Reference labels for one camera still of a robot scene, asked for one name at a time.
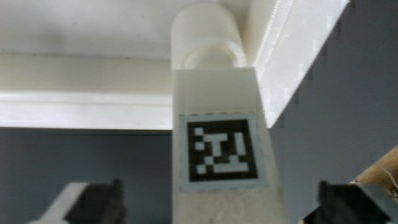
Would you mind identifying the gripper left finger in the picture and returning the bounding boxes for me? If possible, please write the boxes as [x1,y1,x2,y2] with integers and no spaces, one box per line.
[27,179,127,224]

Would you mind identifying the white leg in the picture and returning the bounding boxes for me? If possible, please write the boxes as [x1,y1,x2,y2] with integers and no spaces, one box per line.
[173,68,289,224]

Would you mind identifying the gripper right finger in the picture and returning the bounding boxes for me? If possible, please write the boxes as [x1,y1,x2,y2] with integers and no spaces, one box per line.
[301,181,398,224]

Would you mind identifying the white square table top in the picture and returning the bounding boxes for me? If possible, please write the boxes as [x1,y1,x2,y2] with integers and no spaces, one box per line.
[0,0,353,130]

